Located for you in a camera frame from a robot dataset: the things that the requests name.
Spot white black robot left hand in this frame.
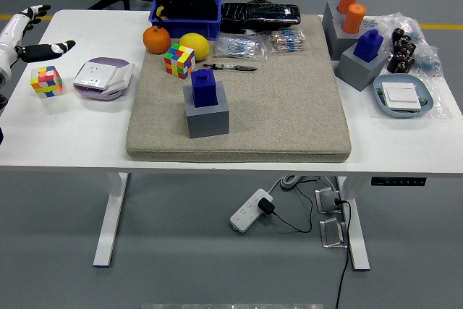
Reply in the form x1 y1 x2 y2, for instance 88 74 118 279
0 4 77 84

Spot blue seal stamp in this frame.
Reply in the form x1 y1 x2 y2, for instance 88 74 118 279
190 69 219 108
353 29 383 62

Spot grey seal holder block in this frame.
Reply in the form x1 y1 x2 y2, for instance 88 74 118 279
182 83 231 139
334 41 391 92

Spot rubik's cube pastel colours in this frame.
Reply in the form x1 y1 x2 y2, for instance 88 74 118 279
30 65 64 99

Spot purple tray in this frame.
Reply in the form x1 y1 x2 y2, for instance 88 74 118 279
72 56 135 101

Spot orange fruit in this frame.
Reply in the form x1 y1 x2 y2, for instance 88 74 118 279
143 25 171 55

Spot rubik's cube with white edges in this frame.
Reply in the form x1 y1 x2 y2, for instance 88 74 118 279
163 43 197 80

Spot blue plastic bin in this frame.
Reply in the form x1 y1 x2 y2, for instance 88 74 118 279
148 0 223 41

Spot yellow lemon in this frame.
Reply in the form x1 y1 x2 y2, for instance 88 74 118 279
178 33 211 62

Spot black cloth bundle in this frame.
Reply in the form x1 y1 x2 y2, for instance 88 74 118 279
156 0 219 20

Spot white table leg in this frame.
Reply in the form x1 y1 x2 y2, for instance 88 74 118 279
93 172 130 268
334 175 371 272

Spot black pen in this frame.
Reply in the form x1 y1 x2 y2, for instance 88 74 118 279
202 63 258 72

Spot bag of blue resistors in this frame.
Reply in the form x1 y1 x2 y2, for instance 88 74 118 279
213 32 268 61

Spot black wrapped package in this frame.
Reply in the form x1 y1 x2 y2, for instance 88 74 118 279
219 0 302 34

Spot grey-brown table mat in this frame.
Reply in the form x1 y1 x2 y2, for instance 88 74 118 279
125 14 352 164

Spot white power strip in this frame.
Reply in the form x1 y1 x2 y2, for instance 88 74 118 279
229 188 274 233

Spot black power adapter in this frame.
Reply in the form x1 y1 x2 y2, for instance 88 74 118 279
257 197 276 216

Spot tall grey double holder block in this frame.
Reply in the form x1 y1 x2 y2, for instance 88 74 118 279
321 0 366 61

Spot blue-grey plate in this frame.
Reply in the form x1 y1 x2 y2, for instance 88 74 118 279
373 73 435 119

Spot black table control panel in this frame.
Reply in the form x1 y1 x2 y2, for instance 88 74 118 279
370 177 427 187

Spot clear bags of blue parts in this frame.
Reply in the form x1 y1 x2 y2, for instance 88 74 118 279
363 12 444 78

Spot white switch panel with rim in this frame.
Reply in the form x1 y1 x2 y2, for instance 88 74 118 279
103 64 135 96

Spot white power strip cable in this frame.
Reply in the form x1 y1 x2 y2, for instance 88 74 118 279
267 174 319 194

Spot thin black adapter cable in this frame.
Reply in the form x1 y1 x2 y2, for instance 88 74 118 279
271 177 323 234

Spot clear metal bracket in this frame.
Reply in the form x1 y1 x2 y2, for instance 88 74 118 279
318 217 349 250
314 186 344 214

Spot black power cable with plug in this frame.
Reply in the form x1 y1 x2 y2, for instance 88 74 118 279
332 198 354 309

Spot white flat switch panel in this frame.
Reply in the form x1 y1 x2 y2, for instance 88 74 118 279
382 82 422 111

